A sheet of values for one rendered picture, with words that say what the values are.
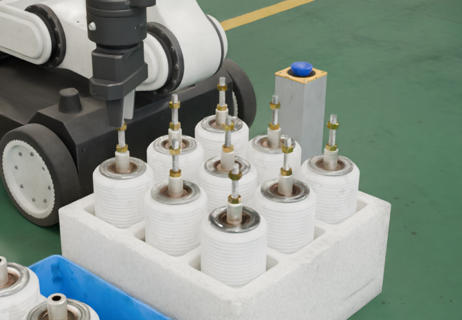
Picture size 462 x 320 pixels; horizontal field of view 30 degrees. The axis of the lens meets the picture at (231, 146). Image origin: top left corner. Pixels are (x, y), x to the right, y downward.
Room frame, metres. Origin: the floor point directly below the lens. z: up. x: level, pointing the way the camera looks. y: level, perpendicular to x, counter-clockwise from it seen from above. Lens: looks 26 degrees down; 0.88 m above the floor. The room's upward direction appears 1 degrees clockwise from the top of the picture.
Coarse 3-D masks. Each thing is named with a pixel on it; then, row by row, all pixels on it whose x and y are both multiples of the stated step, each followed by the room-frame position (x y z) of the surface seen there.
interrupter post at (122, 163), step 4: (116, 152) 1.22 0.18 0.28; (128, 152) 1.22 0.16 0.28; (116, 156) 1.22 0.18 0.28; (120, 156) 1.21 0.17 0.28; (124, 156) 1.22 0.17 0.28; (128, 156) 1.22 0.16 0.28; (116, 160) 1.22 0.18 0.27; (120, 160) 1.21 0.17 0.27; (124, 160) 1.22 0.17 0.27; (128, 160) 1.22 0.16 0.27; (116, 164) 1.22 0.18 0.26; (120, 164) 1.21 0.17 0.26; (124, 164) 1.22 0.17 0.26; (128, 164) 1.22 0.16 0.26; (116, 168) 1.22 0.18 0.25; (120, 168) 1.21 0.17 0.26; (124, 168) 1.22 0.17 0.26; (128, 168) 1.22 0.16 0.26
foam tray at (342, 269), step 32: (64, 224) 1.21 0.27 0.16; (96, 224) 1.17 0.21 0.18; (320, 224) 1.18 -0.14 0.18; (352, 224) 1.18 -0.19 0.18; (384, 224) 1.24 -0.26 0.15; (64, 256) 1.21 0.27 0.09; (96, 256) 1.16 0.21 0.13; (128, 256) 1.11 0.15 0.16; (160, 256) 1.08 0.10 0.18; (192, 256) 1.08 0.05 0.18; (288, 256) 1.09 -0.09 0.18; (320, 256) 1.11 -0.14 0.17; (352, 256) 1.17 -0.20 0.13; (384, 256) 1.25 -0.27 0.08; (128, 288) 1.11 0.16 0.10; (160, 288) 1.06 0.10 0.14; (192, 288) 1.02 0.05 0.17; (224, 288) 1.00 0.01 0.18; (256, 288) 1.00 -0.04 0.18; (288, 288) 1.05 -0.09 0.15; (320, 288) 1.11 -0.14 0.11; (352, 288) 1.18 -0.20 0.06
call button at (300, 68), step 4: (292, 64) 1.51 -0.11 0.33; (296, 64) 1.51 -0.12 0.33; (300, 64) 1.51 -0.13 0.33; (304, 64) 1.51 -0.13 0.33; (308, 64) 1.51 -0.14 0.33; (292, 68) 1.50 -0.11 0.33; (296, 68) 1.49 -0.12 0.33; (300, 68) 1.49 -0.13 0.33; (304, 68) 1.49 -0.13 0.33; (308, 68) 1.49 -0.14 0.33; (296, 72) 1.49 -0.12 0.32; (300, 72) 1.49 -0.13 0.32; (304, 72) 1.49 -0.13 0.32; (308, 72) 1.50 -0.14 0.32
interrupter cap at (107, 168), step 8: (112, 160) 1.25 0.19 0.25; (136, 160) 1.25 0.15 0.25; (104, 168) 1.22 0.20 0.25; (112, 168) 1.23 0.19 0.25; (136, 168) 1.22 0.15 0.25; (144, 168) 1.22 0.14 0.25; (104, 176) 1.20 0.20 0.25; (112, 176) 1.19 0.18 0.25; (120, 176) 1.19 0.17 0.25; (128, 176) 1.19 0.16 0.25; (136, 176) 1.20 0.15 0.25
